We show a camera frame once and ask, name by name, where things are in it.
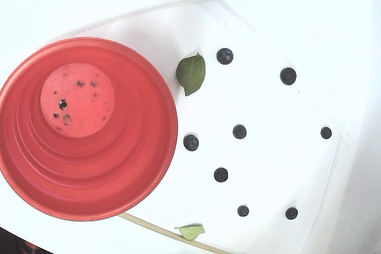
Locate dark green leaf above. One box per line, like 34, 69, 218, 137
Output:
175, 52, 207, 97

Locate red collapsible silicone cup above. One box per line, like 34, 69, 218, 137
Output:
0, 36, 179, 222

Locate thin wooden stick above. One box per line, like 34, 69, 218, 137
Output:
118, 211, 236, 254

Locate light green leaf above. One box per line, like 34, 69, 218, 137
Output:
174, 222, 206, 241

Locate white paper sheet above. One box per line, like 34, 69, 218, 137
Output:
101, 0, 351, 254

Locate dark red background object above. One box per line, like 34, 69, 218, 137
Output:
17, 240, 45, 254

